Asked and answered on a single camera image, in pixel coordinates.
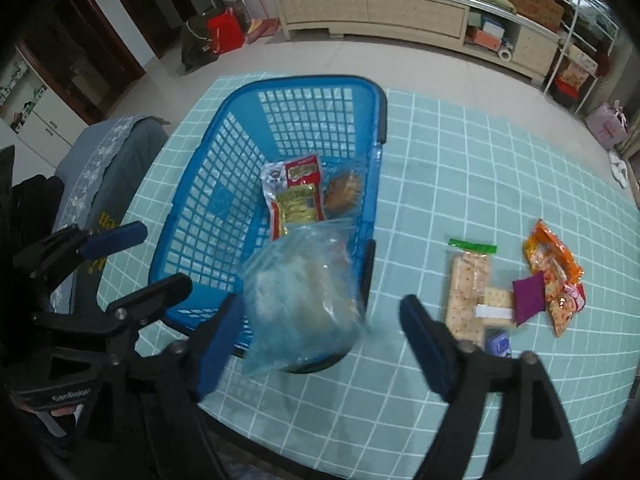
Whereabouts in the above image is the white metal rack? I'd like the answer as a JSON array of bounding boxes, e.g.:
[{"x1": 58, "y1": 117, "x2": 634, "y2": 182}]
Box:
[{"x1": 542, "y1": 0, "x2": 622, "y2": 117}]

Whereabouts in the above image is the orange printed snack box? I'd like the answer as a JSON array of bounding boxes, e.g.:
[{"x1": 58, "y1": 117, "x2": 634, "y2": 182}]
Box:
[{"x1": 554, "y1": 62, "x2": 592, "y2": 97}]

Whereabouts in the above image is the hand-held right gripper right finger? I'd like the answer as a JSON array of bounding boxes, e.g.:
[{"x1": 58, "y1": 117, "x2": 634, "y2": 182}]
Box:
[{"x1": 399, "y1": 294, "x2": 583, "y2": 480}]

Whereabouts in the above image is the orange biscuit tube packet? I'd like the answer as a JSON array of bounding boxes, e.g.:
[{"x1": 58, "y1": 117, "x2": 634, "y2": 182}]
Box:
[{"x1": 522, "y1": 218, "x2": 585, "y2": 282}]

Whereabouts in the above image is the black bag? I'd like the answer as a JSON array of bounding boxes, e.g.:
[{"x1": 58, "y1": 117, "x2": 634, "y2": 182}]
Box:
[{"x1": 179, "y1": 13, "x2": 219, "y2": 72}]

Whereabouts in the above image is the teal checked tablecloth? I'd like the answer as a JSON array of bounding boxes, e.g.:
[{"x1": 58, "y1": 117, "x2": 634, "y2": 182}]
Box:
[{"x1": 95, "y1": 72, "x2": 640, "y2": 472}]

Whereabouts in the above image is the broom with pink dustpan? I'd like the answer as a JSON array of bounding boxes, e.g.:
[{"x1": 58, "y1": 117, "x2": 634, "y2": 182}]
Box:
[{"x1": 242, "y1": 0, "x2": 281, "y2": 44}]

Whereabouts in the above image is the white slipper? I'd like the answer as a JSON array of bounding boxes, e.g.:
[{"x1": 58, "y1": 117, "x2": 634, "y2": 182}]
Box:
[{"x1": 608, "y1": 150, "x2": 632, "y2": 189}]

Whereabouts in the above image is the dark wooden door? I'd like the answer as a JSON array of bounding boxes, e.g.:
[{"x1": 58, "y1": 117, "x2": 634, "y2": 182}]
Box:
[{"x1": 52, "y1": 0, "x2": 152, "y2": 122}]

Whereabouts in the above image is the white cabinet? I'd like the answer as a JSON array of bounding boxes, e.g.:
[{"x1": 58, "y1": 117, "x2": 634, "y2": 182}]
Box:
[{"x1": 0, "y1": 44, "x2": 84, "y2": 172}]

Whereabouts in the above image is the blue plastic basket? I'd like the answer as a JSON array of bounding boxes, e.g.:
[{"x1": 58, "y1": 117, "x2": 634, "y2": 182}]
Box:
[{"x1": 148, "y1": 75, "x2": 389, "y2": 374}]

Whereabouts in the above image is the brown cardboard box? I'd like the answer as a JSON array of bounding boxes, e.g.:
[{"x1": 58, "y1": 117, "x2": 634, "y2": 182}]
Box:
[{"x1": 504, "y1": 0, "x2": 566, "y2": 34}]

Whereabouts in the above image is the brown bun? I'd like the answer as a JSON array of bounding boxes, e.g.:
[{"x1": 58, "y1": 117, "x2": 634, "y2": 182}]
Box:
[{"x1": 322, "y1": 169, "x2": 364, "y2": 217}]

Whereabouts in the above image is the small blue snack packet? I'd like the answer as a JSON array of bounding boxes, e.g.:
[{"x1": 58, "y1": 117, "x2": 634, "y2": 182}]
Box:
[{"x1": 483, "y1": 328, "x2": 512, "y2": 359}]

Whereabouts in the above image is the small cracker packet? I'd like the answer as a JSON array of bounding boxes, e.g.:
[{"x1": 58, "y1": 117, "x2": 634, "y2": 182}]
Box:
[{"x1": 475, "y1": 287, "x2": 516, "y2": 320}]

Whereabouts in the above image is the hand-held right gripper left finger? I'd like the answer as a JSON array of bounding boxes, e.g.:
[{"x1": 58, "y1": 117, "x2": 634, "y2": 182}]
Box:
[{"x1": 70, "y1": 293, "x2": 246, "y2": 480}]

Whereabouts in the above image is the long cracker packet green edge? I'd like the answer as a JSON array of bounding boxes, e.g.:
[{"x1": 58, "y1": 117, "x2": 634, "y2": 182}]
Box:
[{"x1": 444, "y1": 238, "x2": 499, "y2": 349}]

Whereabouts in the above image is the red bag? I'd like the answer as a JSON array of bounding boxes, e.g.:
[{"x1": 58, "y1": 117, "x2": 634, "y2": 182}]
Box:
[{"x1": 207, "y1": 7, "x2": 246, "y2": 55}]

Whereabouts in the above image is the red snack packet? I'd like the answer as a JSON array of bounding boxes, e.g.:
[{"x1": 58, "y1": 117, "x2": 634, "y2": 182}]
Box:
[{"x1": 260, "y1": 154, "x2": 329, "y2": 242}]

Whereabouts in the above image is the purple snack packet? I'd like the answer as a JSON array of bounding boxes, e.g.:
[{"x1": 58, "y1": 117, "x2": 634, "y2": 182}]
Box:
[{"x1": 510, "y1": 274, "x2": 546, "y2": 330}]

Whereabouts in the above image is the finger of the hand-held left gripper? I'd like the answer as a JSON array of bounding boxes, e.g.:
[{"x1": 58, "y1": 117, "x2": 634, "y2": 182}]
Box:
[
  {"x1": 12, "y1": 221, "x2": 149, "y2": 282},
  {"x1": 30, "y1": 274, "x2": 194, "y2": 342}
]

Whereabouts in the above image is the clear bluish snack bag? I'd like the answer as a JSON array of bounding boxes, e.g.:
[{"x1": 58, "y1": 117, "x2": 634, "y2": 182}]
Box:
[{"x1": 239, "y1": 219, "x2": 372, "y2": 377}]

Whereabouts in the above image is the pink bag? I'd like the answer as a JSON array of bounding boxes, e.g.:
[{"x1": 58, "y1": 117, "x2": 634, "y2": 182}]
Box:
[{"x1": 584, "y1": 101, "x2": 629, "y2": 151}]

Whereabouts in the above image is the chair with grey lace cover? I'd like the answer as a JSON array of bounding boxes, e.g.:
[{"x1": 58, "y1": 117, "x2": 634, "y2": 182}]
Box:
[{"x1": 47, "y1": 115, "x2": 171, "y2": 312}]

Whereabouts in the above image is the cream TV cabinet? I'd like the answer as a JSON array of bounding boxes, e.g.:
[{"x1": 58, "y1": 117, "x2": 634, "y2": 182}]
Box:
[{"x1": 272, "y1": 0, "x2": 562, "y2": 87}]

